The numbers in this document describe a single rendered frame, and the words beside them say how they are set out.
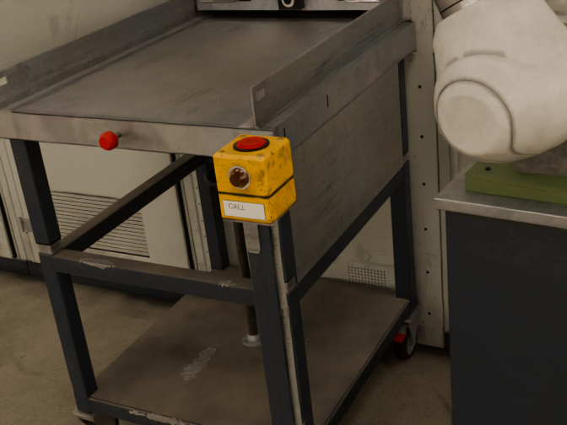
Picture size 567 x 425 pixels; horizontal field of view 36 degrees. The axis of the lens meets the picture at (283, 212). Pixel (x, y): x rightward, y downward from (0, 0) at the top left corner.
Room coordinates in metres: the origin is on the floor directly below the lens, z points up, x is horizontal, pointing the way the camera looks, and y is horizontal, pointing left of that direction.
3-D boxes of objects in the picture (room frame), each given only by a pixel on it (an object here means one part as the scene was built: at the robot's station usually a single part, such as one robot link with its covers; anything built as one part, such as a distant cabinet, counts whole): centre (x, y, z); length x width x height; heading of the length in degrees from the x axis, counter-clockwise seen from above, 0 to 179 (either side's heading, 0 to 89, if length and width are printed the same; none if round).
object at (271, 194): (1.11, 0.03, 0.85); 0.08 x 0.08 x 0.10; 60
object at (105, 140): (1.45, 0.28, 0.82); 0.04 x 0.03 x 0.03; 150
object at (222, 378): (1.76, 0.10, 0.46); 0.64 x 0.58 x 0.66; 150
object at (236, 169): (1.07, 0.06, 0.87); 0.03 x 0.01 x 0.03; 60
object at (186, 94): (1.76, 0.10, 0.82); 0.68 x 0.62 x 0.06; 150
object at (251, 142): (1.11, 0.03, 0.90); 0.04 x 0.04 x 0.02
